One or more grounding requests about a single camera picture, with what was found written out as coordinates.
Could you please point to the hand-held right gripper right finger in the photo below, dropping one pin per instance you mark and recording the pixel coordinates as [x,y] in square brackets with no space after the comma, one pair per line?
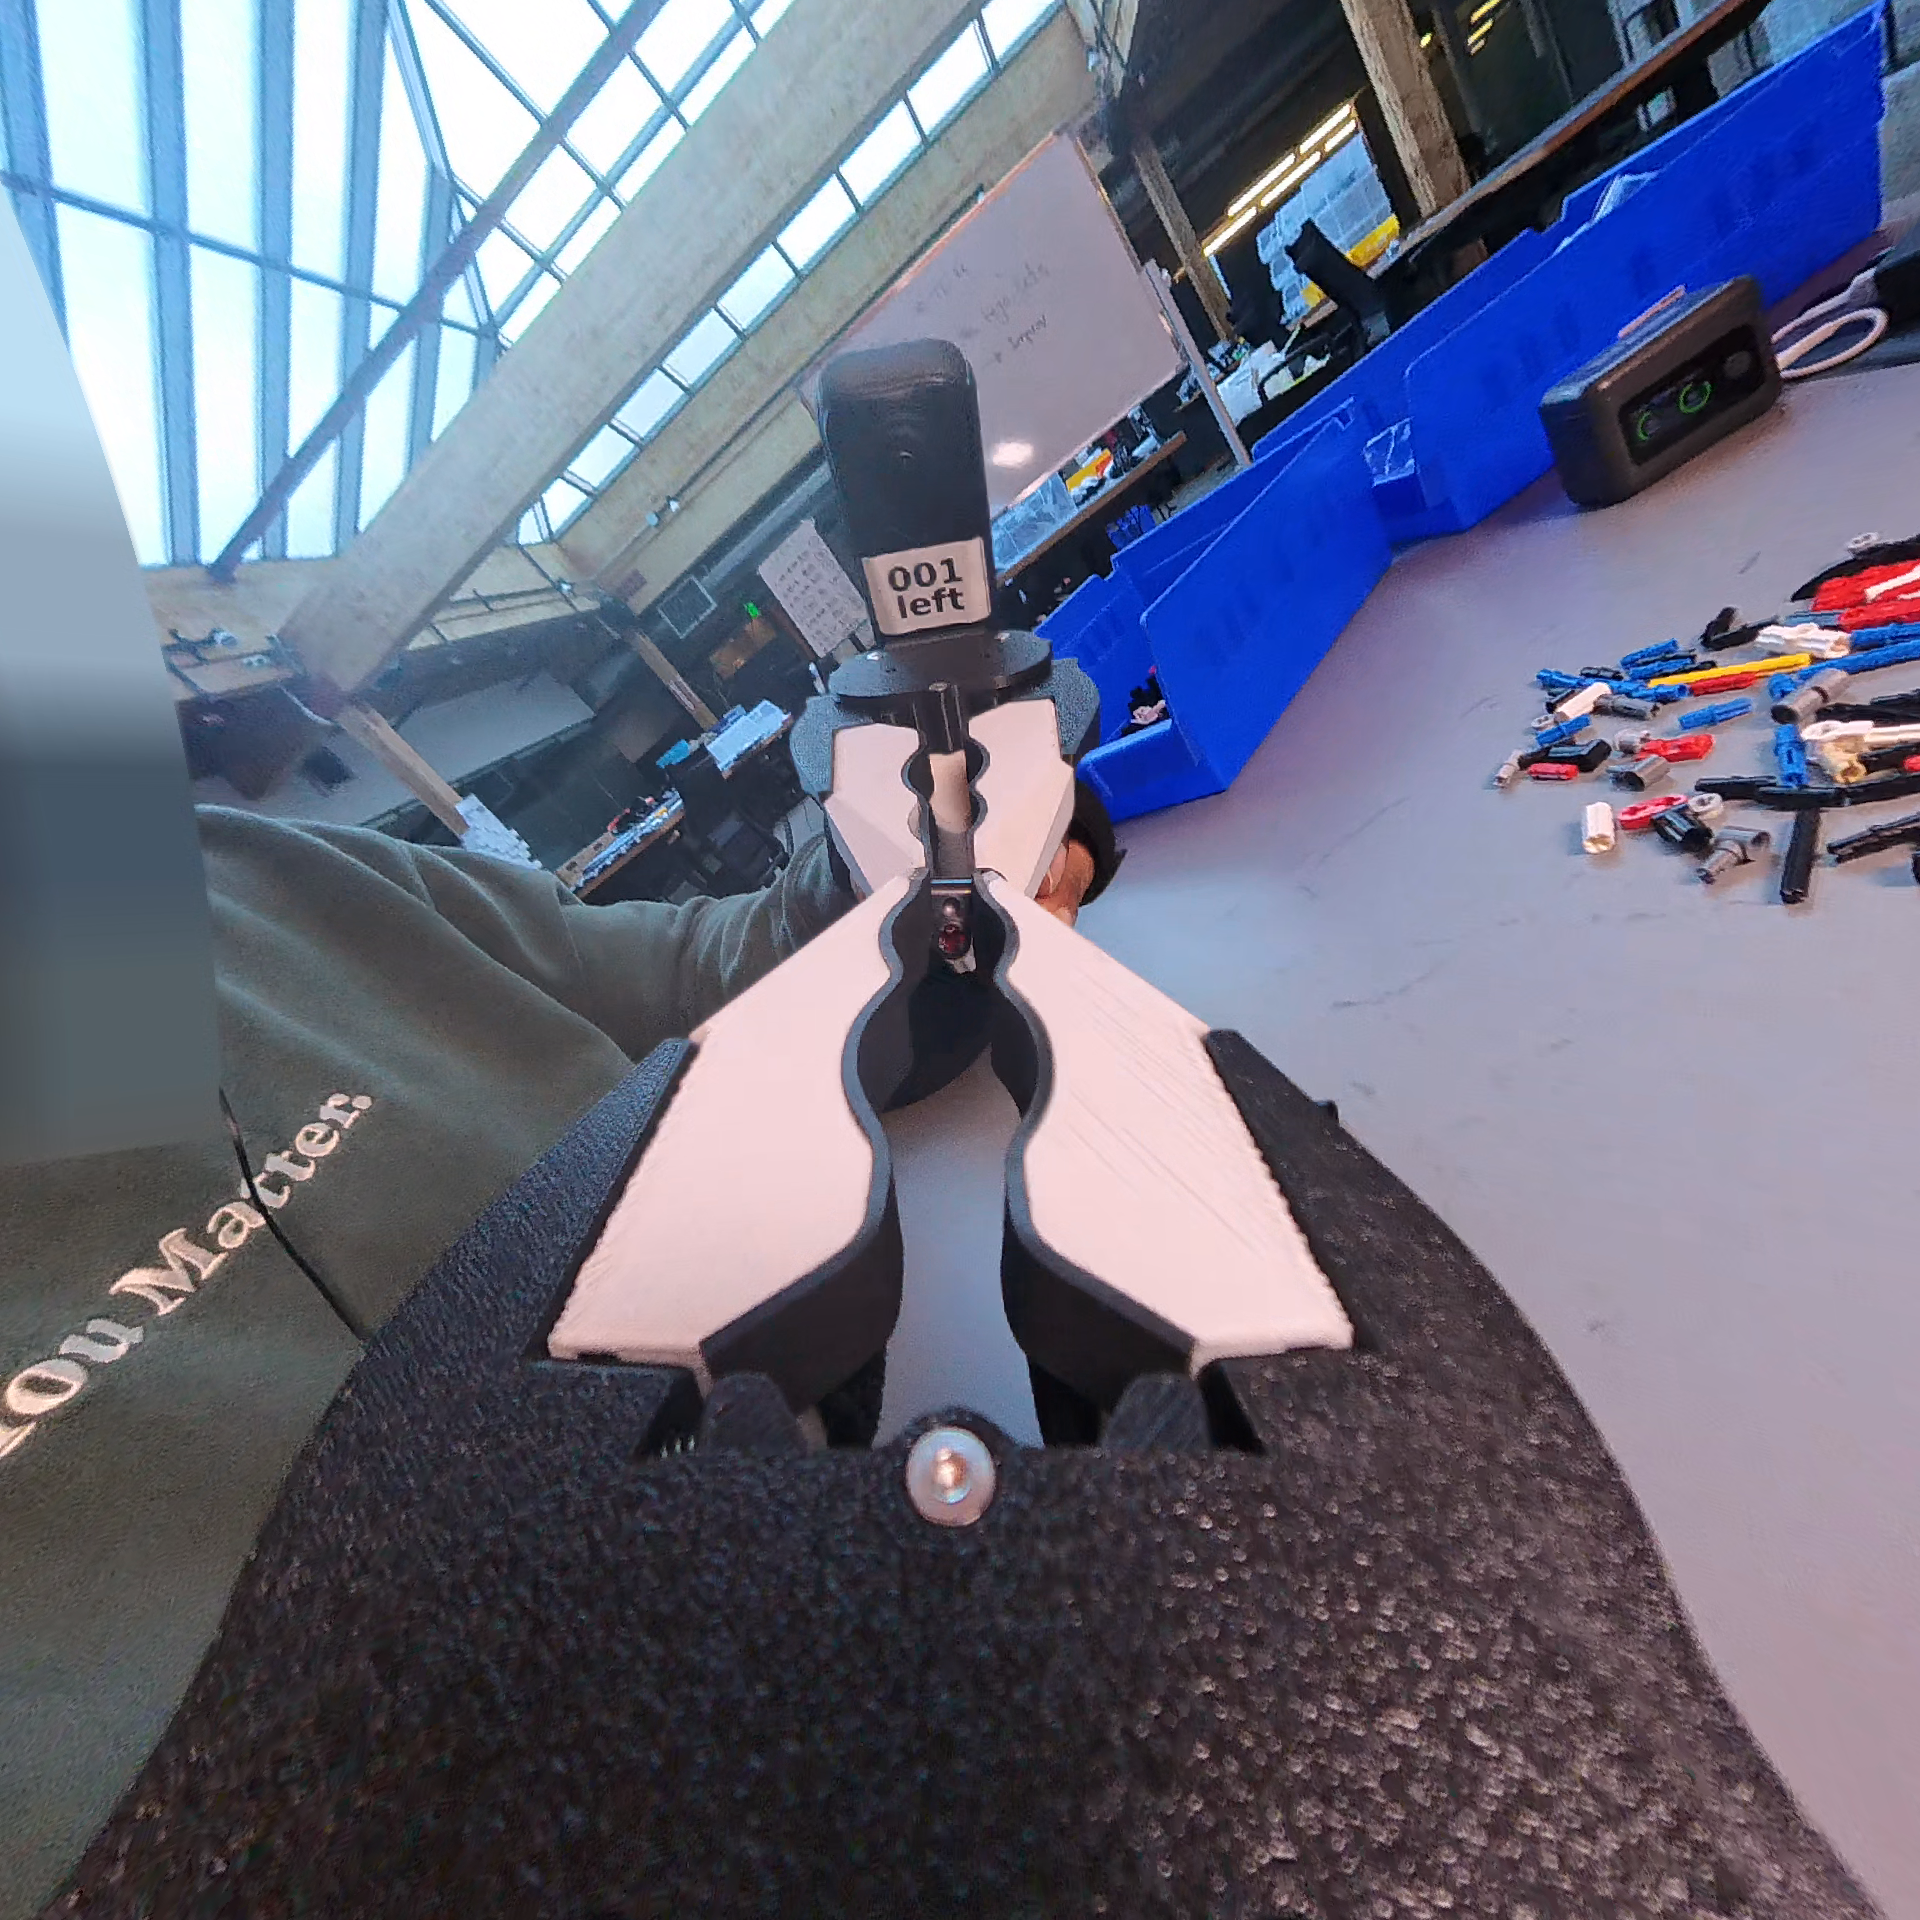
[1184,1202]

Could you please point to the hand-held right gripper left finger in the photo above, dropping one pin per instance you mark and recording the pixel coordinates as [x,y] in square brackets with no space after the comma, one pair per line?
[720,1202]

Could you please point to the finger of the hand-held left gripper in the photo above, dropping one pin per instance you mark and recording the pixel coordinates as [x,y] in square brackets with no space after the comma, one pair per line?
[1027,796]
[868,796]

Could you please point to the person's left forearm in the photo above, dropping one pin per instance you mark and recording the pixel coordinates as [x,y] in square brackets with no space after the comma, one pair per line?
[675,944]

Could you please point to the grey desk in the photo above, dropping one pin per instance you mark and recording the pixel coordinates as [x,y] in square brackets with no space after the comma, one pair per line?
[1500,1202]

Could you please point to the person's left hand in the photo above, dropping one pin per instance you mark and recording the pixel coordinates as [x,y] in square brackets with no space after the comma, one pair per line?
[1061,885]

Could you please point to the printed paper chart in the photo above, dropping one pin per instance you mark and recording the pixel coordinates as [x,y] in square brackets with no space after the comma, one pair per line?
[809,587]

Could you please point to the whiteboard on stand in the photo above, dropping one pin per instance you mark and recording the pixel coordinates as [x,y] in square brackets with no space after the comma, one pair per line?
[1035,301]

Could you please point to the pile of small building pieces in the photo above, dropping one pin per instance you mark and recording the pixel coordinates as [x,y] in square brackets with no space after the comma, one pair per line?
[1674,747]

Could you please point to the wooden support post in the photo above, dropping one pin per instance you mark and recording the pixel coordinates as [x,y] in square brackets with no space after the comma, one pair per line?
[1402,106]

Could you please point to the small black camera device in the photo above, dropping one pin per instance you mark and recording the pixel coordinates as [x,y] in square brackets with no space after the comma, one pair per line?
[1651,405]

